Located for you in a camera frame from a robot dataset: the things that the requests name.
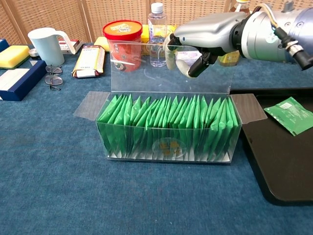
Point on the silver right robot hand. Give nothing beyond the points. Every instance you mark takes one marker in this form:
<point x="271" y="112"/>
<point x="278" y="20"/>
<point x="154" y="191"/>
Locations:
<point x="207" y="34"/>

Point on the clear plastic tea box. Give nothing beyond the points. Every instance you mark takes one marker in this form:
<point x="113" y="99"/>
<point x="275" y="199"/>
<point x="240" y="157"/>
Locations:
<point x="171" y="147"/>

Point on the yellow juice bottle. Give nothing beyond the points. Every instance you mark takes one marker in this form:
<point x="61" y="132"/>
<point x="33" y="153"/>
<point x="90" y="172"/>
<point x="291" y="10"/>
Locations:
<point x="231" y="58"/>

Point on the yellow packaged box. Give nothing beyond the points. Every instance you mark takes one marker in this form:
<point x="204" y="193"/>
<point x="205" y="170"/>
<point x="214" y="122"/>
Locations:
<point x="170" y="29"/>

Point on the white and red box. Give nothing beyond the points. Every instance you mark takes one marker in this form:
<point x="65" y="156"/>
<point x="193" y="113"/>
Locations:
<point x="78" y="43"/>

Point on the navy box with white top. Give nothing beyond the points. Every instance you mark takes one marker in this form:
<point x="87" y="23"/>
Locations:
<point x="14" y="78"/>

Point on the small blue box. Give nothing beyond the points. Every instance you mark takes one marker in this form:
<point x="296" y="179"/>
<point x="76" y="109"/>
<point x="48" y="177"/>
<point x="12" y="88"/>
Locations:
<point x="3" y="45"/>

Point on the woven rattan screen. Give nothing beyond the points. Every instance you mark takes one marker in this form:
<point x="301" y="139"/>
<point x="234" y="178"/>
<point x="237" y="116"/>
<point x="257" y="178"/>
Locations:
<point x="195" y="9"/>

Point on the small clear plastic case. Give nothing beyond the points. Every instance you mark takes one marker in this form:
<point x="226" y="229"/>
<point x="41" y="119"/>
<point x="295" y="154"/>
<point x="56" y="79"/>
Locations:
<point x="187" y="55"/>

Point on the clear water bottle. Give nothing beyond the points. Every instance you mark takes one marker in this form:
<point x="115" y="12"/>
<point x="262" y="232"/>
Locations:
<point x="157" y="24"/>

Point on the red instant noodle cup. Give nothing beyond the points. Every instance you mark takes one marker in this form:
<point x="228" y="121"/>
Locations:
<point x="124" y="34"/>

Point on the pale yellow soft pack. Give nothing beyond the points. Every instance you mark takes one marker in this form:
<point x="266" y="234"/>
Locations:
<point x="101" y="42"/>

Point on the cream and brown packet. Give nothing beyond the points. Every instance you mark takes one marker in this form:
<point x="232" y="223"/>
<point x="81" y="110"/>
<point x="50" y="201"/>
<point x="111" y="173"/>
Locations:
<point x="88" y="61"/>

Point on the black plastic tray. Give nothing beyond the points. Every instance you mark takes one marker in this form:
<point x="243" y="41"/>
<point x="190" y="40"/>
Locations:
<point x="281" y="166"/>

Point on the folded eyeglasses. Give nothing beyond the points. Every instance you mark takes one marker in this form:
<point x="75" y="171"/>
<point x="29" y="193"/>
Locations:
<point x="53" y="79"/>

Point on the pale blue kettle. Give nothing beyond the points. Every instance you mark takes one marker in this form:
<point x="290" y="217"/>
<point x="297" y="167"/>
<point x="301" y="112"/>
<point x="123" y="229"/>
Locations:
<point x="47" y="46"/>

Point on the small metal tin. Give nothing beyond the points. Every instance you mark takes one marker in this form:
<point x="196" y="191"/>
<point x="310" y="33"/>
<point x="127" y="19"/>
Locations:
<point x="33" y="52"/>

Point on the yellow sponge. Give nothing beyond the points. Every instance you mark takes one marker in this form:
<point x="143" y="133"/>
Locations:
<point x="13" y="55"/>

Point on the teal tablecloth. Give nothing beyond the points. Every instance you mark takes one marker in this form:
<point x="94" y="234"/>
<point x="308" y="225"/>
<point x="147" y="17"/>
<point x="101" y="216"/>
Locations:
<point x="73" y="195"/>

